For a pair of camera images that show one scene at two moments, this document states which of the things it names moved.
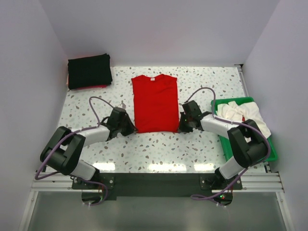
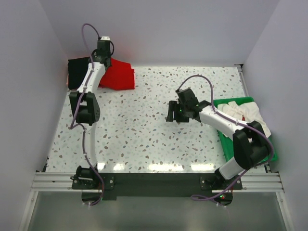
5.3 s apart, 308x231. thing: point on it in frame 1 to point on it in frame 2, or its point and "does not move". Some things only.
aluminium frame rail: x=270 y=182 does not move
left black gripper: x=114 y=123 to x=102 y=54
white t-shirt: x=233 y=110 does not move
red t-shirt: x=156 y=104 to x=119 y=76
